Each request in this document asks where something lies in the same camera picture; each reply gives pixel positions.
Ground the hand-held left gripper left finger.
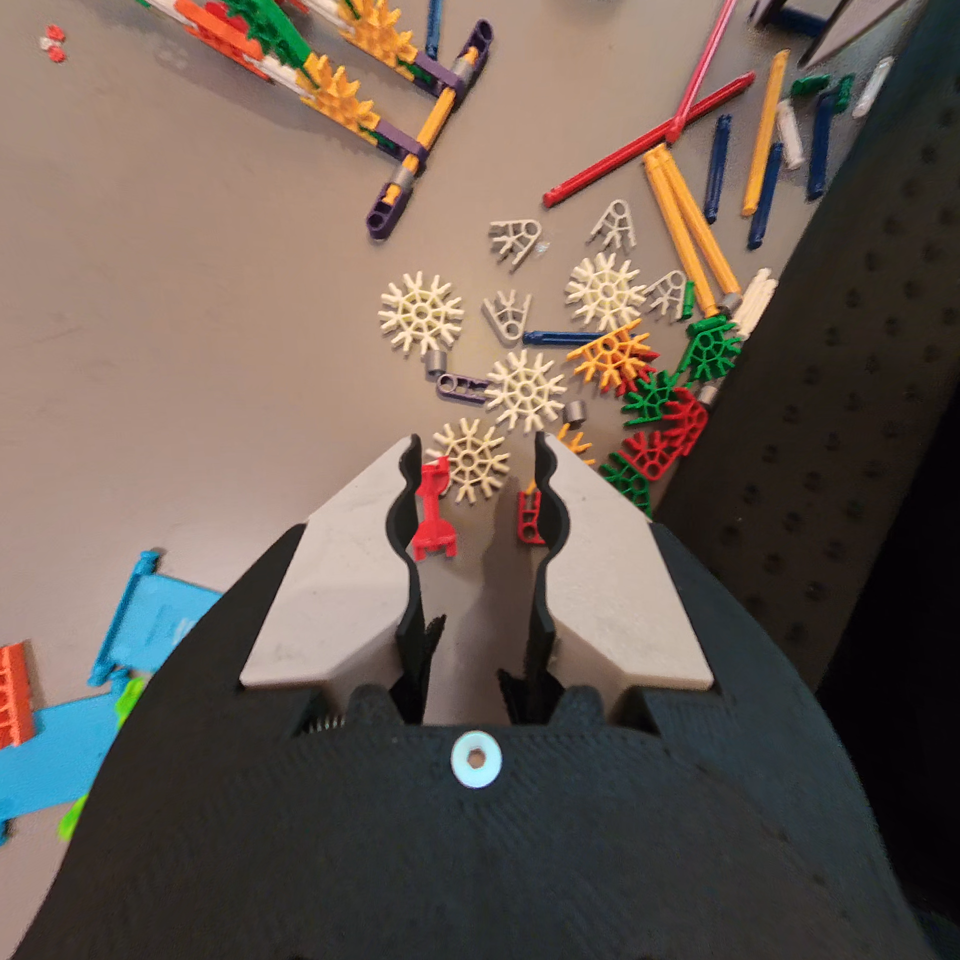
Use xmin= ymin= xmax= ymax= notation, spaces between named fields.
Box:
xmin=240 ymin=433 xmax=449 ymax=725

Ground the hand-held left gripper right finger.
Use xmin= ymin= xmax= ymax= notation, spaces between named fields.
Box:
xmin=498 ymin=431 xmax=716 ymax=725

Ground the yellow plastic rod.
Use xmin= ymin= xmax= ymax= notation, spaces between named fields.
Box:
xmin=660 ymin=144 xmax=742 ymax=297
xmin=643 ymin=150 xmax=721 ymax=318
xmin=742 ymin=48 xmax=790 ymax=219
xmin=386 ymin=51 xmax=481 ymax=205

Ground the multicoloured toy frame assembly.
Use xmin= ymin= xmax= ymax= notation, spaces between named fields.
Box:
xmin=135 ymin=0 xmax=462 ymax=170

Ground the short white rod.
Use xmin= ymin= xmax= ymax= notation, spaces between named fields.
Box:
xmin=731 ymin=273 xmax=770 ymax=339
xmin=742 ymin=268 xmax=780 ymax=327
xmin=852 ymin=56 xmax=895 ymax=120
xmin=776 ymin=99 xmax=805 ymax=170

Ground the green fan connector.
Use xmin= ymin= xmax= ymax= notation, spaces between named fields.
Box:
xmin=621 ymin=371 xmax=680 ymax=421
xmin=600 ymin=453 xmax=654 ymax=519
xmin=675 ymin=315 xmax=744 ymax=384

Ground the red spool piece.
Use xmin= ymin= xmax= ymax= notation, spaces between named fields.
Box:
xmin=411 ymin=459 xmax=459 ymax=560

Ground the yellow fan connector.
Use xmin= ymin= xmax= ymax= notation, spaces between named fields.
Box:
xmin=566 ymin=318 xmax=661 ymax=391
xmin=525 ymin=423 xmax=597 ymax=496

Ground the white snowflake connector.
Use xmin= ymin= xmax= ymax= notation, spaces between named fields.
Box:
xmin=483 ymin=348 xmax=569 ymax=435
xmin=426 ymin=418 xmax=511 ymax=505
xmin=378 ymin=271 xmax=465 ymax=355
xmin=564 ymin=252 xmax=648 ymax=331

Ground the lime green toy piece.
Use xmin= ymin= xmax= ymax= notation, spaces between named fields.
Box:
xmin=60 ymin=675 xmax=147 ymax=841

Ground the light grey connector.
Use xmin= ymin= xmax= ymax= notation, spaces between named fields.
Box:
xmin=586 ymin=198 xmax=637 ymax=252
xmin=645 ymin=270 xmax=691 ymax=320
xmin=482 ymin=291 xmax=534 ymax=346
xmin=489 ymin=219 xmax=543 ymax=270

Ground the black perforated foam strip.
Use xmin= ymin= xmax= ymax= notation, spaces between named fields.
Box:
xmin=652 ymin=0 xmax=960 ymax=687

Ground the orange connector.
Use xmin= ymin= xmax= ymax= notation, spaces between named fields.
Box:
xmin=0 ymin=641 xmax=35 ymax=751

